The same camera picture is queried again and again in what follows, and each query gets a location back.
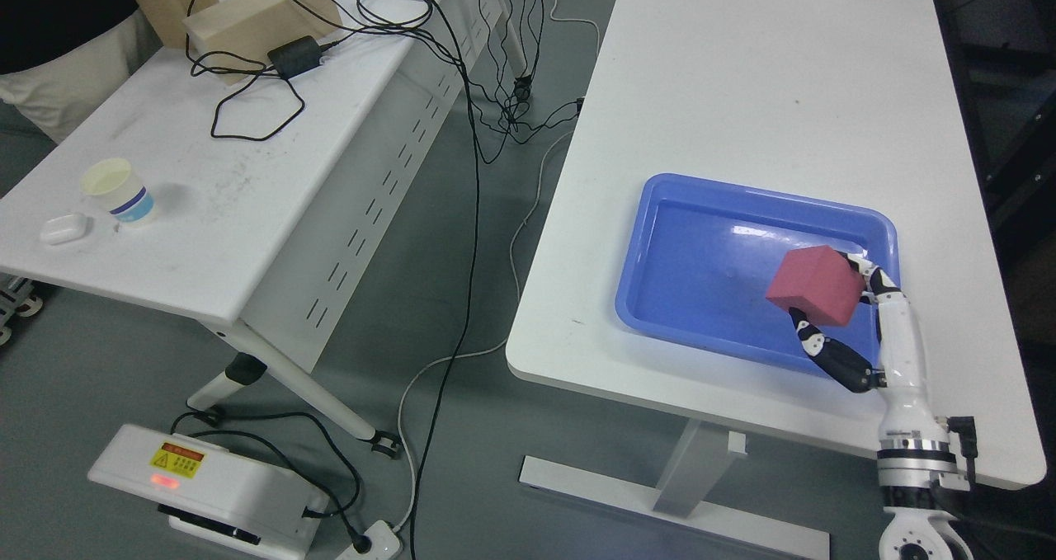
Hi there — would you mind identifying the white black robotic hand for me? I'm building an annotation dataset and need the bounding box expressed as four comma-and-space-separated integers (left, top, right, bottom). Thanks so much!
787, 253, 936, 438

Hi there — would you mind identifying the pink foam block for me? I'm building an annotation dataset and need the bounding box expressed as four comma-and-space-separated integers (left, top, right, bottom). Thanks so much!
766, 245, 865, 326

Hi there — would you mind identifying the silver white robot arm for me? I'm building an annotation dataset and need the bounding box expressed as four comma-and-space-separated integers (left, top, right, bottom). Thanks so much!
876, 415, 978, 559

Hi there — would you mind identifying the blue plastic tray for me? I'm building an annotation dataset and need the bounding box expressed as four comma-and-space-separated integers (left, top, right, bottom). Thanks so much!
615, 173, 900, 376

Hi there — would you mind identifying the wooden block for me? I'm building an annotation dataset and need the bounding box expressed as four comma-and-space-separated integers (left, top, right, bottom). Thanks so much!
182, 0, 342, 83

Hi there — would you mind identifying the white desk with leg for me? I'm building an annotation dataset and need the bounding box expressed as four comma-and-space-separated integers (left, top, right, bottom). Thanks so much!
507, 0, 1046, 559

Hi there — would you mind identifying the white power strip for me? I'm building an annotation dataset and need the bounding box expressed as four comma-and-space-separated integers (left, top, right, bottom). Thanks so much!
336, 520, 403, 560

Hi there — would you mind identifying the white folding table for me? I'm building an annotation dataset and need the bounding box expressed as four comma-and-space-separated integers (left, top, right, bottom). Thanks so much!
0, 0, 529, 459

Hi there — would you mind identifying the white device with warning label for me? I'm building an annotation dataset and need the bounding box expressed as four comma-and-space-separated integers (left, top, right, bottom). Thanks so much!
87, 424, 328, 559

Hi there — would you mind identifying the black power adapter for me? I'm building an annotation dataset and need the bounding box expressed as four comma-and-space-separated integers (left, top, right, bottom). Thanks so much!
266, 36, 323, 80

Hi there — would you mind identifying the paper cup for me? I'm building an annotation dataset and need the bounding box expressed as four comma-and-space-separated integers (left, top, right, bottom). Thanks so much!
80, 158, 158, 226

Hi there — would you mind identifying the white earbuds case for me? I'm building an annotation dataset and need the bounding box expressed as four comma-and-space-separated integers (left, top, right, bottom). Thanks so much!
38, 213, 93, 247

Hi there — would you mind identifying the white cable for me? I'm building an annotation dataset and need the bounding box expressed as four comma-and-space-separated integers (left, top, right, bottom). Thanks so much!
391, 0, 601, 536

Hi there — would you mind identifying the black cable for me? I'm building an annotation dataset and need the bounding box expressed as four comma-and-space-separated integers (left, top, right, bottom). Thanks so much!
186, 0, 583, 560

